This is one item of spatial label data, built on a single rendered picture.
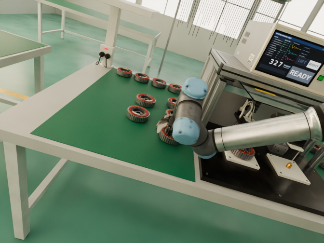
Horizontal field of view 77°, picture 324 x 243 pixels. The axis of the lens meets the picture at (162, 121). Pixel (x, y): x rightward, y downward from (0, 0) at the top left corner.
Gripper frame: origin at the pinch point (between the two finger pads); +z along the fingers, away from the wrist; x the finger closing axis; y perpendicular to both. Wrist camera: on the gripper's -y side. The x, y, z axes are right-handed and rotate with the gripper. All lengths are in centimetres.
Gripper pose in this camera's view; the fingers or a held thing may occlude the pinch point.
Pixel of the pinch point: (172, 132)
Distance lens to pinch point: 90.7
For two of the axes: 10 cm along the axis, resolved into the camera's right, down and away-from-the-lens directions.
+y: -2.6, 8.1, -5.2
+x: 9.5, 3.2, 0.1
